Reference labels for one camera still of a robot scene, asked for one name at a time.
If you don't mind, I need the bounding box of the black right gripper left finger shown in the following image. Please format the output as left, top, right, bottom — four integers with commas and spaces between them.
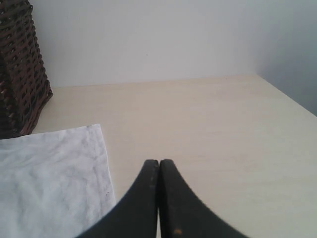
79, 160, 159, 238

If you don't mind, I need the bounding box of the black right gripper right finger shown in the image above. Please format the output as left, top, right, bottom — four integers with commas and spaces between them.
158, 159, 243, 238

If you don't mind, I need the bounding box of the white t-shirt with red lettering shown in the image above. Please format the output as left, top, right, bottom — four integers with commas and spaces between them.
0, 124, 116, 238

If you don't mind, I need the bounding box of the dark brown wicker basket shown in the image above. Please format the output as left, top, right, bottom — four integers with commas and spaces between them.
0, 0, 53, 139

